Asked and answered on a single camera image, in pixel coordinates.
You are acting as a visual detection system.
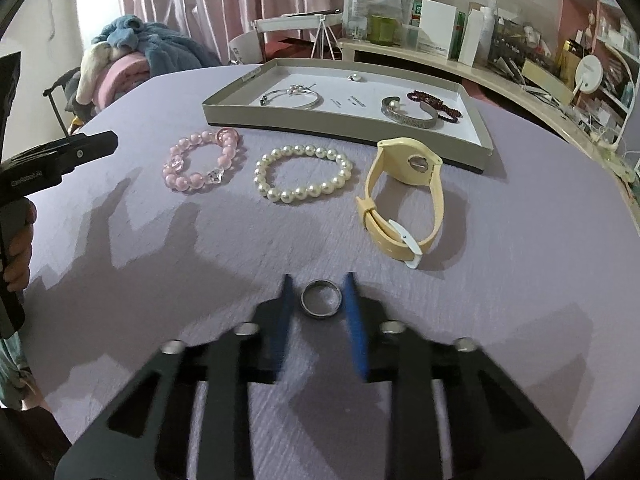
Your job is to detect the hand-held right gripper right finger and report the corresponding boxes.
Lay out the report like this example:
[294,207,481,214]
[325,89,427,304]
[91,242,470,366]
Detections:
[342,272,586,480]

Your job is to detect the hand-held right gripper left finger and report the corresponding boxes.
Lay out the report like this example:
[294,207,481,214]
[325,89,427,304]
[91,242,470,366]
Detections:
[54,274,296,480]

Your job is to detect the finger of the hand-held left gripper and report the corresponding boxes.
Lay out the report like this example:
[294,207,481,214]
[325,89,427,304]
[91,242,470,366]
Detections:
[50,130,119,175]

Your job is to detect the silver band ring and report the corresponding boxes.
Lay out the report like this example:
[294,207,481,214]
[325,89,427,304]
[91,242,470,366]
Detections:
[300,280,343,319]

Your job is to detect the wide silver cuff bracelet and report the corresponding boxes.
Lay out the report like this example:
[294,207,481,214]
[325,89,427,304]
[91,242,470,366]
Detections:
[381,96,446,130]

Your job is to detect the thin silver bangle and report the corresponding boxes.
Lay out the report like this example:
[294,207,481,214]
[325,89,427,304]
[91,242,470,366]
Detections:
[260,85,322,111]

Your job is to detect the grey shallow box tray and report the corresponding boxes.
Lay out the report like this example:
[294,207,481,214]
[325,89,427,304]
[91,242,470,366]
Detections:
[202,58,495,175]

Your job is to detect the dark red bead bracelet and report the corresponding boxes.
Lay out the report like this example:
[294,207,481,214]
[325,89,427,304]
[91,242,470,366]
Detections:
[407,90,463,123]

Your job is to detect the person's left hand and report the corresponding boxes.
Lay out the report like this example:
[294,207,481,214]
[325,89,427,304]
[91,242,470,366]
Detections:
[2,199,38,292]

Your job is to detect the black wooden chair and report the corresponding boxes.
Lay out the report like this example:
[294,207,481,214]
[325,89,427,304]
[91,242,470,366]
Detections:
[42,67,82,126]

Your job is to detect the white fluffy cloth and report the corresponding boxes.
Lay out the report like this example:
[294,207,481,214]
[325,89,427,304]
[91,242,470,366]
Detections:
[76,42,117,106]

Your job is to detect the pink folded blanket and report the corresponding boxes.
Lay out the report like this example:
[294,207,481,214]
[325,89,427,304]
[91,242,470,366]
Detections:
[92,55,153,111]

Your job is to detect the blue fleece blanket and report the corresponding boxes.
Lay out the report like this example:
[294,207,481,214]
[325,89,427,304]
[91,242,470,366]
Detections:
[92,15,223,83]

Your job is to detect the cream yellow wristwatch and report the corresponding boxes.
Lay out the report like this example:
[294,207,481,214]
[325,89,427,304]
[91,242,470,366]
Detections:
[356,137,446,268]

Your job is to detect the pink curtain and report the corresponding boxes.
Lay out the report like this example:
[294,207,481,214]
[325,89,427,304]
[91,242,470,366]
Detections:
[120,0,353,68]

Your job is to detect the green patterned clothing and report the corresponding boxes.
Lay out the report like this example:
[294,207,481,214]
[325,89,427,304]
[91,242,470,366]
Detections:
[0,334,34,412]

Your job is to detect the white chair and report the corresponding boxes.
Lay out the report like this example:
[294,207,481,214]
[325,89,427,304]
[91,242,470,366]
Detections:
[229,10,346,66]

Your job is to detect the green glass jar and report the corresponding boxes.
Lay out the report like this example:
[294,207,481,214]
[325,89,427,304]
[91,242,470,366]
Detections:
[370,14,404,46]

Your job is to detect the white square box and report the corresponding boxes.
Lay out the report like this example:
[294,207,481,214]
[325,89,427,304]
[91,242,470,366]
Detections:
[417,0,459,57]

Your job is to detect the tall white carton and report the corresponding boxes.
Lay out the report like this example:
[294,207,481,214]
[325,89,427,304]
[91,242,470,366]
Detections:
[457,10,487,67]

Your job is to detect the beige flat box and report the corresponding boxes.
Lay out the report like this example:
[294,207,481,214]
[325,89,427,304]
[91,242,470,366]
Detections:
[520,57,577,104]

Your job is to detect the clear drawer organiser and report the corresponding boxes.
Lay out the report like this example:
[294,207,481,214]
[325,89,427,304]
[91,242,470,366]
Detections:
[487,14,557,69]

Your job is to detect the round white table mirror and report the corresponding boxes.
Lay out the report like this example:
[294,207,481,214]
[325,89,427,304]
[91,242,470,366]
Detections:
[572,54,609,95]

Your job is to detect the pink and white shelf unit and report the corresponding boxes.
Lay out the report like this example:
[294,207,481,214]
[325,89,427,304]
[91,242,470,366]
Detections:
[555,0,640,128]

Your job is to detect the pink bead bracelet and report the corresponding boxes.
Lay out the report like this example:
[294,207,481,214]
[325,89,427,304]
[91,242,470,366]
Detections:
[163,128,247,195]

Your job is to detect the white pearl bracelet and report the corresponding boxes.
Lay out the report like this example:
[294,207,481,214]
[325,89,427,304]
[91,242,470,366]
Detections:
[254,145,354,205]

